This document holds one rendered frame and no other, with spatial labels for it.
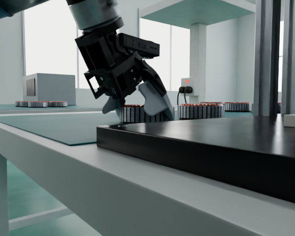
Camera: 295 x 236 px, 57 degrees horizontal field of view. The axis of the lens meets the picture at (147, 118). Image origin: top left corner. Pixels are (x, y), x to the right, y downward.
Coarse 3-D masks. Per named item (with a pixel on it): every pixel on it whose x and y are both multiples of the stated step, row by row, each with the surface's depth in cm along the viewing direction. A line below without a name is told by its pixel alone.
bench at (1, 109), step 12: (0, 108) 149; (12, 108) 149; (24, 108) 149; (36, 108) 149; (48, 108) 149; (60, 108) 149; (72, 108) 149; (84, 108) 151; (96, 108) 156; (24, 216) 140; (36, 216) 140; (48, 216) 144; (60, 216) 148; (12, 228) 133
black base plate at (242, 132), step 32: (96, 128) 28; (128, 128) 26; (160, 128) 26; (192, 128) 26; (224, 128) 26; (256, 128) 26; (288, 128) 26; (160, 160) 20; (192, 160) 18; (224, 160) 16; (256, 160) 14; (288, 160) 13; (288, 192) 13
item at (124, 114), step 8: (128, 104) 57; (136, 104) 59; (120, 112) 54; (128, 112) 51; (136, 112) 50; (144, 112) 50; (160, 112) 51; (120, 120) 54; (128, 120) 51; (136, 120) 50; (144, 120) 50; (152, 120) 50; (160, 120) 51; (168, 120) 52
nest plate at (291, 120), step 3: (288, 114) 28; (291, 114) 28; (294, 114) 28; (285, 117) 27; (288, 117) 27; (291, 117) 27; (294, 117) 27; (285, 120) 27; (288, 120) 27; (291, 120) 27; (294, 120) 27; (285, 123) 27; (288, 123) 27; (291, 123) 27; (294, 123) 27; (288, 126) 27; (291, 126) 27; (294, 126) 27
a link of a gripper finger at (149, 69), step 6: (144, 60) 48; (144, 66) 48; (150, 66) 48; (144, 72) 48; (150, 72) 47; (156, 72) 48; (144, 78) 48; (150, 78) 48; (156, 78) 48; (156, 84) 48; (162, 84) 49; (162, 90) 49; (162, 96) 48
